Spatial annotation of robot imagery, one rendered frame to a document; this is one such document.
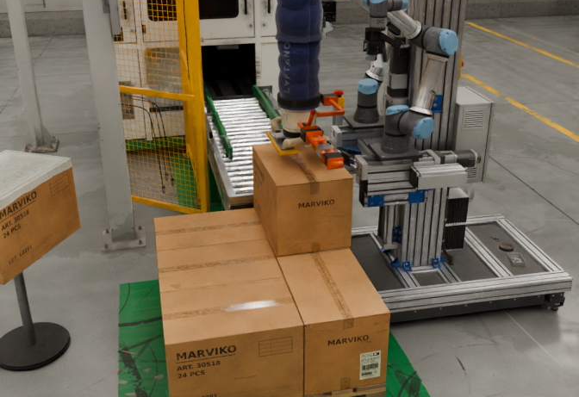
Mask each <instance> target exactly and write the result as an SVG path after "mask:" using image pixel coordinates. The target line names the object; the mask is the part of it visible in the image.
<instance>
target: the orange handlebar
mask: <svg viewBox="0 0 579 397"><path fill-rule="evenodd" d="M329 103H330V104H331V105H332V106H333V107H334V108H336V109H337V110H338V111H328V112H318V113H316V117H322V116H333V115H344V114H345V111H344V110H343V109H342V108H341V107H340V106H339V105H338V104H337V103H336V102H335V101H334V100H333V99H332V100H329ZM308 139H309V140H310V141H311V142H312V143H311V145H312V146H313V147H316V145H319V144H327V142H326V140H325V139H324V137H321V136H320V135H317V136H316V138H313V136H311V135H310V136H308ZM318 141H320V142H318ZM342 164H343V162H342V161H339V162H332V163H331V166H334V167H338V166H341V165H342Z"/></svg>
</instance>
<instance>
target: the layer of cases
mask: <svg viewBox="0 0 579 397"><path fill-rule="evenodd" d="M153 222H154V232H155V242H156V252H157V262H158V272H159V291H160V301H161V311H162V321H163V331H164V341H165V359H166V368H167V376H168V385H169V395H170V397H303V395H304V396H310V395H315V394H324V393H330V392H335V391H340V390H346V389H351V388H361V387H366V386H371V385H377V384H382V383H385V382H386V370H387V357H388V345H389V321H390V311H389V310H388V308H387V306H386V305H385V303H384V302H383V300H382V298H381V297H380V295H379V293H378V292H377V291H376V289H375V288H374V286H373V284H372V283H371V281H370V279H369V278H368V276H367V275H366V274H365V272H364V270H363V269H362V267H361V265H360V264H359V262H358V260H357V259H356V258H355V256H354V255H353V253H352V251H351V250H350V249H349V247H345V248H339V249H332V250H325V251H313V252H307V253H301V254H294V255H288V256H281V257H278V256H277V254H276V252H275V250H274V248H273V246H272V244H271V242H270V240H269V238H268V235H267V233H266V231H265V229H264V227H263V225H262V223H261V221H260V219H259V217H258V215H257V213H256V211H255V209H254V208H244V209H235V210H227V211H219V212H210V213H201V214H186V215H177V216H168V217H160V218H153Z"/></svg>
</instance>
